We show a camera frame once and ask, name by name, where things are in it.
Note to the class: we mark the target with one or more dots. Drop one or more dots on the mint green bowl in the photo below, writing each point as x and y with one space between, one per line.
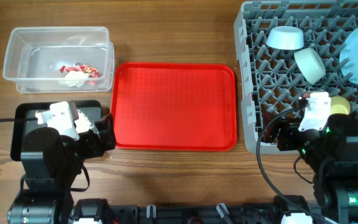
310 65

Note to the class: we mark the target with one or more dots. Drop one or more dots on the black tray bin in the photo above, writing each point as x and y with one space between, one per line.
91 108

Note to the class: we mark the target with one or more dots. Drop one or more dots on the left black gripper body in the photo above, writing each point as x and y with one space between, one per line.
89 147

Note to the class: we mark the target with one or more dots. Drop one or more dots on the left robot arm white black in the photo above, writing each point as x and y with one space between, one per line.
51 162

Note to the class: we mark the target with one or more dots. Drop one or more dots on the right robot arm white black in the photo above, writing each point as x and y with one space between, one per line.
332 154

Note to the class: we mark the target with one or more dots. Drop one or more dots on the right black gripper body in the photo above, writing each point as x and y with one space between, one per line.
285 137

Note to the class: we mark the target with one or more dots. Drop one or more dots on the grey dishwasher rack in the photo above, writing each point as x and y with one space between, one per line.
271 81

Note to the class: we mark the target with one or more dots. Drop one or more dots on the red snack wrapper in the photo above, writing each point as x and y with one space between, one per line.
93 72

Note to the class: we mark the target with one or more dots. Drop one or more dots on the pile of white rice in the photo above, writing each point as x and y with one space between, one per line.
86 120

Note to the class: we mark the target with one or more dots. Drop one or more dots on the yellow plastic cup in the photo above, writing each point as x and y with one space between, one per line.
339 105

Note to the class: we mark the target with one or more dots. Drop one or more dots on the clear plastic bin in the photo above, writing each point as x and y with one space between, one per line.
35 55

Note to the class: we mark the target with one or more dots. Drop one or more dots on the red serving tray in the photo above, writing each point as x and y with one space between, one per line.
174 106

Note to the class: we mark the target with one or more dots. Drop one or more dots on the white tissue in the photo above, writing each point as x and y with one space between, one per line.
74 78

